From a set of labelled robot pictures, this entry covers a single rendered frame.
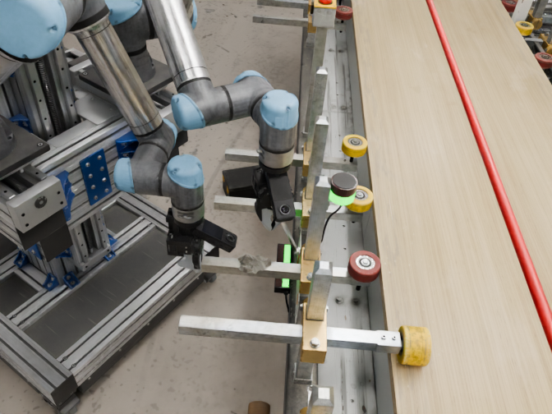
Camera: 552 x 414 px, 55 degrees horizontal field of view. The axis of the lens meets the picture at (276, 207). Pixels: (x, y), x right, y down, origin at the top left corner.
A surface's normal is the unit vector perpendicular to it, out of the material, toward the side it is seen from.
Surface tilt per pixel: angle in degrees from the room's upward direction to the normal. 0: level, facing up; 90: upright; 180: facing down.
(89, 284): 0
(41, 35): 83
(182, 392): 0
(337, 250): 0
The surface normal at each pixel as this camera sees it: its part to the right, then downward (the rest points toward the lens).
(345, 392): 0.06, -0.72
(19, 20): 0.00, 0.63
